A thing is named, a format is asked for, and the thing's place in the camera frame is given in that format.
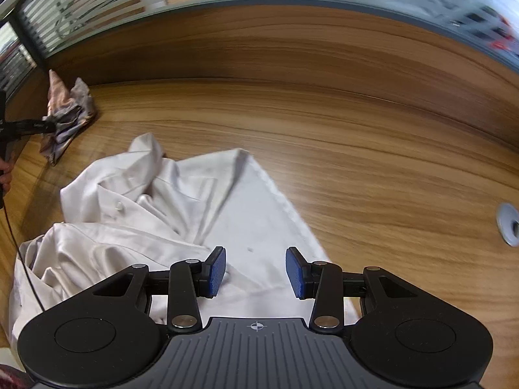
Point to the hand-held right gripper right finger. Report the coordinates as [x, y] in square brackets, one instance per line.
[296, 272]

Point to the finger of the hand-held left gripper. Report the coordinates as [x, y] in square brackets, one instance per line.
[46, 127]

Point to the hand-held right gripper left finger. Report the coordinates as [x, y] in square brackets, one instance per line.
[217, 272]

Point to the patterned pink grey scarf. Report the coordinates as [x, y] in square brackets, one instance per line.
[69, 101]

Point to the white button shirt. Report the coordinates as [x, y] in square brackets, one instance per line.
[162, 219]

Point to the person's left hand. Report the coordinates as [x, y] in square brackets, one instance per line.
[5, 176]

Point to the person's maroon knit sweater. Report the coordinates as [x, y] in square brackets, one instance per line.
[12, 377]

